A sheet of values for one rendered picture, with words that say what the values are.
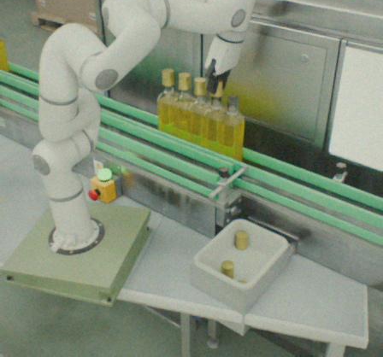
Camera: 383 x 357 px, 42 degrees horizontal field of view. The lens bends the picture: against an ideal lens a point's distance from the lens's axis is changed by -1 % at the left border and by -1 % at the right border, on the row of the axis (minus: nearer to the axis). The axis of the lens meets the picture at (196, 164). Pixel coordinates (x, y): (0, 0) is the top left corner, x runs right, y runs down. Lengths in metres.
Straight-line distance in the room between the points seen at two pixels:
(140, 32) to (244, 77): 0.57
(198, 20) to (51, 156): 0.47
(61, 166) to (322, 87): 0.71
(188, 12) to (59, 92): 0.33
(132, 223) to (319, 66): 0.67
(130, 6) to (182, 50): 0.64
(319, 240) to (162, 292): 0.44
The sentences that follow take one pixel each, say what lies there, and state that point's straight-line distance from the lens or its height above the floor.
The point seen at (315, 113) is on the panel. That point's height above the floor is 1.10.
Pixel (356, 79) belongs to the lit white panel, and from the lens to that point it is 1.37.
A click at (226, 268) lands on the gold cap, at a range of 1.32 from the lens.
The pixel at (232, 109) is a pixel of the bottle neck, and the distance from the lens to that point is 1.41.
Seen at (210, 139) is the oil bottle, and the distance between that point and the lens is 1.49.
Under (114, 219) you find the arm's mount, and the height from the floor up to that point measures 0.82.
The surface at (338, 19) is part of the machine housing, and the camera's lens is 1.35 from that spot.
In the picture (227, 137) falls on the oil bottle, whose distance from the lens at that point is 1.44.
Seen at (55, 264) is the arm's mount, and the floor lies 0.81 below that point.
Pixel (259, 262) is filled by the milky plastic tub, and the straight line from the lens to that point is 1.41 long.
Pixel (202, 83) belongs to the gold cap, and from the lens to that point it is 1.45.
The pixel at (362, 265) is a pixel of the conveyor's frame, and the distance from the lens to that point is 1.39.
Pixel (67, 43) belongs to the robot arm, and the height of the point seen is 1.38.
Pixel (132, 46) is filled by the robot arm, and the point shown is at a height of 1.39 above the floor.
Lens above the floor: 1.74
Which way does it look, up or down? 33 degrees down
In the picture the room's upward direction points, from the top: straight up
